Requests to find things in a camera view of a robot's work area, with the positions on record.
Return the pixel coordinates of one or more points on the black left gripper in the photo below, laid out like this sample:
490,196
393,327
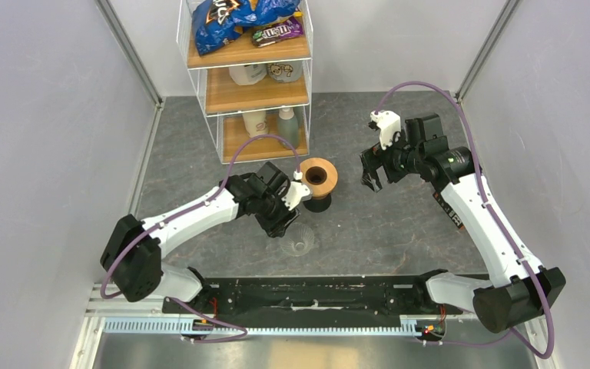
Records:
276,228

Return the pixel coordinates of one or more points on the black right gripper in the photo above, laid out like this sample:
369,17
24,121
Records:
373,157

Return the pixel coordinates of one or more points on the clear glass dripper cone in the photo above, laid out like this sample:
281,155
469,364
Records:
298,240

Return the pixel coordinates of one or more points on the wooden ring dripper holder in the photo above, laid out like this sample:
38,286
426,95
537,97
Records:
320,175

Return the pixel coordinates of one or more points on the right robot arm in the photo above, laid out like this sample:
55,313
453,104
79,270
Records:
510,295

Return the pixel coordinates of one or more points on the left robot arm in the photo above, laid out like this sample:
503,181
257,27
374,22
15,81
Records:
134,257

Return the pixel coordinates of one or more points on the orange coffee filter box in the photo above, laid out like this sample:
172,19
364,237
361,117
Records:
448,209

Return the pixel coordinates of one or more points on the green spray bottle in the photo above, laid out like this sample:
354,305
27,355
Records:
288,126

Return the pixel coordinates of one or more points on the white patterned cup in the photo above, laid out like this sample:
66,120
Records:
255,123

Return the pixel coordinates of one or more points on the white cartoon mug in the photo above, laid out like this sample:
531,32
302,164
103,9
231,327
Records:
285,71

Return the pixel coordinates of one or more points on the purple candy bag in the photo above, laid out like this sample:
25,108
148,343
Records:
278,32

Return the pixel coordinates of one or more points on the blue chips bag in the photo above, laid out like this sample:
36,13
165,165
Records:
234,20

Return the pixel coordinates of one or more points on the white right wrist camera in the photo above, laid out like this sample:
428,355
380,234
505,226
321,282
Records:
388,124

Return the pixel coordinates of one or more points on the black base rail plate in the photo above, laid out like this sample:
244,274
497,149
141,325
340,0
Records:
314,302

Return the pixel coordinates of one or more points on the white wire wooden shelf rack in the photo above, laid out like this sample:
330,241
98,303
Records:
259,82

